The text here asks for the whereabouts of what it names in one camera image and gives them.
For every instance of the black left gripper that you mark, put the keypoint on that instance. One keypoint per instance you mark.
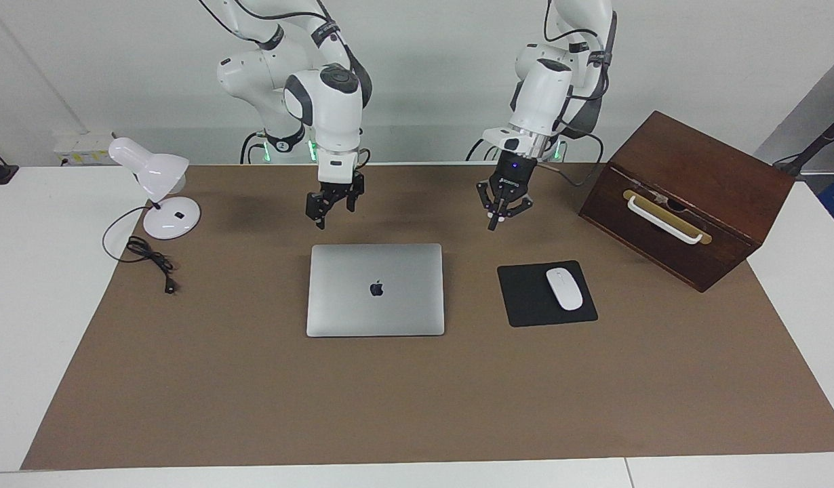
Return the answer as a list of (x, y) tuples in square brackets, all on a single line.
[(513, 173)]

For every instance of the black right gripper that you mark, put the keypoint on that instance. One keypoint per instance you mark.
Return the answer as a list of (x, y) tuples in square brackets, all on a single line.
[(340, 188)]

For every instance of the black stand pole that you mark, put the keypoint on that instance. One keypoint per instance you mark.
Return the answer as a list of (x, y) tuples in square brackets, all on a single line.
[(820, 142)]

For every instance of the white computer mouse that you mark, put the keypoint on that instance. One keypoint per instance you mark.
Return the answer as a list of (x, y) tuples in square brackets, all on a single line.
[(565, 289)]

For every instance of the white wall power strip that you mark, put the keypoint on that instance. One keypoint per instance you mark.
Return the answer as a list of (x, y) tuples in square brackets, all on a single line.
[(85, 149)]

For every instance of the dark brown wooden box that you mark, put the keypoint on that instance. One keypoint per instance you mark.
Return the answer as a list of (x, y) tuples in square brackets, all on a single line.
[(695, 163)]

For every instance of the black mouse pad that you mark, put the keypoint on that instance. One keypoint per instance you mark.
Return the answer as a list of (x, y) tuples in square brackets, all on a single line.
[(525, 298)]

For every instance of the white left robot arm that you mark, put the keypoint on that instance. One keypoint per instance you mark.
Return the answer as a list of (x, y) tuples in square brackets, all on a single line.
[(542, 95)]

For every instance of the grey aluminium laptop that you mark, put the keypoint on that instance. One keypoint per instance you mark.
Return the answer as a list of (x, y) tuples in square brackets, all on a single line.
[(376, 298)]

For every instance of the brown table mat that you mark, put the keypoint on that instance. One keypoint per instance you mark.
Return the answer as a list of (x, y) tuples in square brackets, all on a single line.
[(417, 393)]

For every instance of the white desk lamp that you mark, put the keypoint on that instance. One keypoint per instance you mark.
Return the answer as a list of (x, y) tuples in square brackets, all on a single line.
[(152, 169)]

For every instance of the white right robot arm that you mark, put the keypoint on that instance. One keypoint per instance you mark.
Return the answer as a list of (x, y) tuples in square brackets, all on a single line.
[(329, 108)]

